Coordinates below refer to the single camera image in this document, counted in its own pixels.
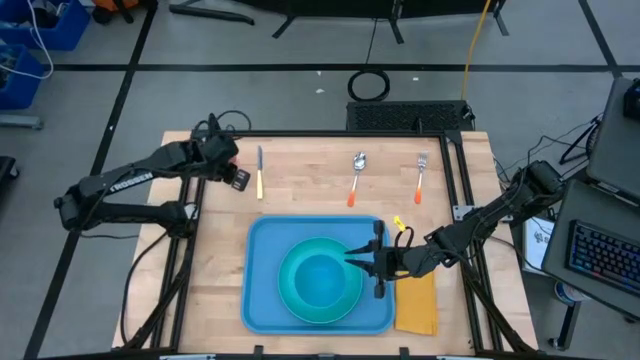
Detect fork with orange handle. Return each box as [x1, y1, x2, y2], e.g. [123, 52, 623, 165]
[413, 151, 430, 205]

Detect coiled black cable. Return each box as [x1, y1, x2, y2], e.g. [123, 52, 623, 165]
[347, 17, 392, 103]

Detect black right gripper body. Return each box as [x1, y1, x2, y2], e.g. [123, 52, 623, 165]
[372, 220, 429, 300]

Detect grey metal bar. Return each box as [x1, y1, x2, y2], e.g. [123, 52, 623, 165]
[0, 114, 45, 131]

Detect large blue storage bin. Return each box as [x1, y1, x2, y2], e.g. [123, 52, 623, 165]
[0, 0, 92, 52]

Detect white cable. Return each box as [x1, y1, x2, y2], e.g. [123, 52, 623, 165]
[0, 0, 55, 81]

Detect blue and white tape roll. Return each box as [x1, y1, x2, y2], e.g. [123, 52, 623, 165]
[553, 281, 586, 307]

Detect grey laptop lid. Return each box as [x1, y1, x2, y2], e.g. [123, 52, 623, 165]
[585, 76, 640, 204]

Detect yellow hanging cable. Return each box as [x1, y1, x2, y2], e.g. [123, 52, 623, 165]
[459, 0, 494, 101]

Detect black device on desk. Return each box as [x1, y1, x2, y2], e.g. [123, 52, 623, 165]
[622, 78, 640, 121]

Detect spoon with orange handle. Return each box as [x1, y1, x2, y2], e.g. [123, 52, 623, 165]
[346, 151, 368, 208]

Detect orange bag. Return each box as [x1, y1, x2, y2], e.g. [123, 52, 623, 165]
[91, 0, 146, 25]

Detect blue ribbed bowl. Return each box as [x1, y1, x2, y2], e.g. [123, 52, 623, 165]
[293, 253, 349, 309]

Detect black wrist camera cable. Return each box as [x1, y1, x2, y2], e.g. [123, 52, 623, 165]
[394, 226, 415, 251]

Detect blue plastic tray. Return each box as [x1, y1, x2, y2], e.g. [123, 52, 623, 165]
[240, 214, 396, 336]

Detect teal round plate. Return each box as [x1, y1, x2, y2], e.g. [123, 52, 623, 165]
[277, 236, 364, 325]

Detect small blue storage bin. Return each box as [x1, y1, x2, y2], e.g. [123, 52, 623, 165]
[0, 43, 46, 111]

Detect black floor stand bar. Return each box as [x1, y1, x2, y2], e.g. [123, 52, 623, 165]
[168, 3, 256, 26]

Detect black desk leg with caster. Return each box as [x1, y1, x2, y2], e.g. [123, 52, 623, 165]
[547, 299, 584, 351]

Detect black chair base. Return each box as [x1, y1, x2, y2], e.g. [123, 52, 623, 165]
[0, 155, 21, 182]

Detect white sheet of paper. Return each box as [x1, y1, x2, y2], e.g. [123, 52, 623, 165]
[522, 217, 556, 275]

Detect knife with yellow handle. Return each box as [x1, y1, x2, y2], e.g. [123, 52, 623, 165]
[256, 145, 265, 201]

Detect black metal table frame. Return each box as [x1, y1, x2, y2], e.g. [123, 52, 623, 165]
[112, 112, 539, 360]

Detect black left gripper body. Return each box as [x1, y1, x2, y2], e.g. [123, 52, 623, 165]
[202, 133, 250, 192]

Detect yellow cloth napkin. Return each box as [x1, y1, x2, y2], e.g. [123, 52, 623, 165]
[394, 269, 439, 336]

